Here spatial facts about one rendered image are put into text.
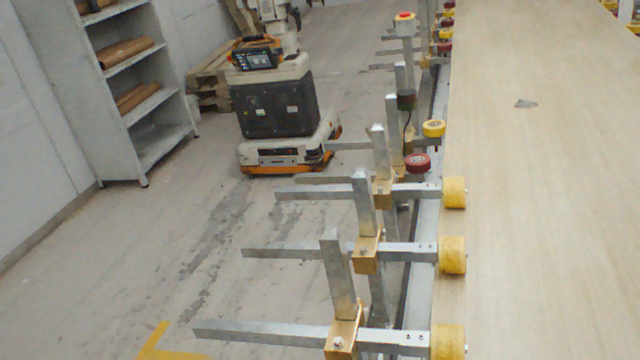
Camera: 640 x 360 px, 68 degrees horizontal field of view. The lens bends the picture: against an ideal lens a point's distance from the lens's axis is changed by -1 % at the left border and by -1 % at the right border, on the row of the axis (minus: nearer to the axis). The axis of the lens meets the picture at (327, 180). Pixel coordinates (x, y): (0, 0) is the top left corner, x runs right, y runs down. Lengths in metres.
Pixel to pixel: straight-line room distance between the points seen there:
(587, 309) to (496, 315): 0.17
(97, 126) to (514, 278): 3.31
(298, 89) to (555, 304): 2.44
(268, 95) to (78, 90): 1.37
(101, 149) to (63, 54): 0.73
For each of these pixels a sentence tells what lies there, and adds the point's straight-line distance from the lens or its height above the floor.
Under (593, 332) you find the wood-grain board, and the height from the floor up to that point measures 0.90.
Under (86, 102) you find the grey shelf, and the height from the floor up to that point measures 0.73.
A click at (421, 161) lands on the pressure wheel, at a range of 1.51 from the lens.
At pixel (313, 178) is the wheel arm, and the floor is 0.85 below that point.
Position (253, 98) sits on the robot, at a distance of 3.34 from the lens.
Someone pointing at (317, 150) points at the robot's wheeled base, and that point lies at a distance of 3.27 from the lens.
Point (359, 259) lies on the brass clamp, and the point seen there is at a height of 0.96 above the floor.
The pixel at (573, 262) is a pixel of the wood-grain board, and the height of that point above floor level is 0.90.
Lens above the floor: 1.63
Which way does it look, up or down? 29 degrees down
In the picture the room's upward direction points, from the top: 11 degrees counter-clockwise
